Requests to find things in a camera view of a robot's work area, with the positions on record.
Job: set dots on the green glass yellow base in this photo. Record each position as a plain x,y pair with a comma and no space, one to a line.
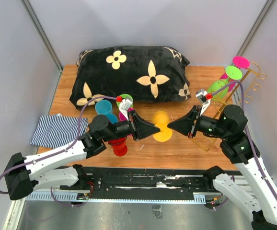
231,73

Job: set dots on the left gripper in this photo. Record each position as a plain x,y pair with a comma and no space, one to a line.
139,128

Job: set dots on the magenta glass green base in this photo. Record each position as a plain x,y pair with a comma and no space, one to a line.
224,80

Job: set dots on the black floral plush pillow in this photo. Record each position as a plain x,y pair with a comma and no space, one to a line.
154,74

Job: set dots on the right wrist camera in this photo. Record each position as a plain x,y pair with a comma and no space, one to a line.
205,98

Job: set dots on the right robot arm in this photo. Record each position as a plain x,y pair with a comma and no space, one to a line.
238,147

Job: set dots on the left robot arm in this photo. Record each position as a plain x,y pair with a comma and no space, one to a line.
54,155

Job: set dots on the teal glass green base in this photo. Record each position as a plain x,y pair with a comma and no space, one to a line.
112,118

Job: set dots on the blue white striped cloth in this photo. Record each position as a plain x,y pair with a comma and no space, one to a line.
53,131

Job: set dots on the blue wine glass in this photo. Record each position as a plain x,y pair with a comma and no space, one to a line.
103,107

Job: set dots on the gold wire glass rack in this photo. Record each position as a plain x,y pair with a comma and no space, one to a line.
224,98

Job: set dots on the yellow wine glass orange base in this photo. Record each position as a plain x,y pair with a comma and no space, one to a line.
161,120

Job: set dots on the pink base wine glass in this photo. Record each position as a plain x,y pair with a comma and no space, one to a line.
240,62

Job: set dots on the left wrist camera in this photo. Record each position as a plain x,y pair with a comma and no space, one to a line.
124,106

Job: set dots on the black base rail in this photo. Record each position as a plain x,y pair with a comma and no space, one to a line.
114,183

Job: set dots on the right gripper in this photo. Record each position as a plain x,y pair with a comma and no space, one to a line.
185,124

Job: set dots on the red wine glass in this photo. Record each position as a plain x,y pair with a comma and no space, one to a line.
119,146

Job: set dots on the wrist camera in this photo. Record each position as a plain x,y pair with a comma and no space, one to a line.
205,98
124,106

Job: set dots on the light green wine glass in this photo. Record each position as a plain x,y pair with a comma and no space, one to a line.
124,96

